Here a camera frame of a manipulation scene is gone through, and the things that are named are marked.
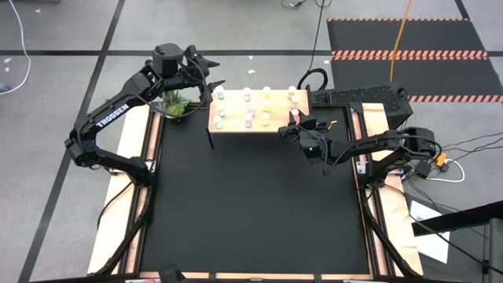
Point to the grey post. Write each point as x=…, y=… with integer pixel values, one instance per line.
x=496, y=251

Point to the pink pill bottle white cap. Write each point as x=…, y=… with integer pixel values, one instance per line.
x=248, y=118
x=252, y=112
x=246, y=90

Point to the black power adapter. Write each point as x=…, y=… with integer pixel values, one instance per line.
x=423, y=170

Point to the black beam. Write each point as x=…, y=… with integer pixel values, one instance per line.
x=463, y=218

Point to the blue pill bottle white cap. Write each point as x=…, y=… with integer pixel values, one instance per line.
x=219, y=89

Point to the black perforated computer case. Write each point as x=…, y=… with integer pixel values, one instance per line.
x=361, y=95

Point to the black hazard-striped floor mat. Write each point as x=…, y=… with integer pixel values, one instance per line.
x=432, y=35

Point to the teal pill bottle white cap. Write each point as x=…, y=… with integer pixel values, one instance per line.
x=217, y=121
x=222, y=111

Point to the potted succulent plant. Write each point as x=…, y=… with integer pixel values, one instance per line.
x=175, y=106

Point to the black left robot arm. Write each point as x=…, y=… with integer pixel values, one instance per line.
x=112, y=116

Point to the wooden shelf with black legs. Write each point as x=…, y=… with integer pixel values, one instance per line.
x=236, y=102

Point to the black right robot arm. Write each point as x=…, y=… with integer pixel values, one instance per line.
x=377, y=143

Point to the orange pill bottle white cap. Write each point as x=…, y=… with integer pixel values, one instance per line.
x=294, y=101
x=292, y=89
x=294, y=113

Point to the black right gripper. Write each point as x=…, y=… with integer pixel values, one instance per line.
x=312, y=147

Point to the orange power splitter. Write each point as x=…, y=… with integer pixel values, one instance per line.
x=440, y=159

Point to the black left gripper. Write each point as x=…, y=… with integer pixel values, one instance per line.
x=169, y=63

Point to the white paper sheet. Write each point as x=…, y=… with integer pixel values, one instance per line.
x=432, y=243

